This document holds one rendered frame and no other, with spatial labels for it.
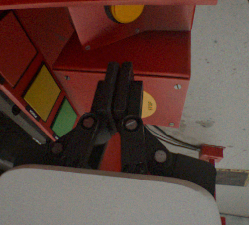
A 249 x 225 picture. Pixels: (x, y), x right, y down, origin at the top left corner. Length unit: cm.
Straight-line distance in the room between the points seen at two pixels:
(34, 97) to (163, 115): 16
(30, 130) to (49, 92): 16
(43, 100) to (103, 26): 10
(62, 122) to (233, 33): 102
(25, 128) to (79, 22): 21
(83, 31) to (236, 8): 92
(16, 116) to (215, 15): 96
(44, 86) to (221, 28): 100
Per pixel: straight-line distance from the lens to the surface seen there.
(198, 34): 113
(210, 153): 225
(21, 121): 35
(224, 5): 105
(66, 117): 27
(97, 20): 22
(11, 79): 19
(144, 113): 26
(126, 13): 22
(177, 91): 21
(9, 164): 35
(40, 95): 22
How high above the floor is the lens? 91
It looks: 33 degrees down
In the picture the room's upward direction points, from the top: 166 degrees counter-clockwise
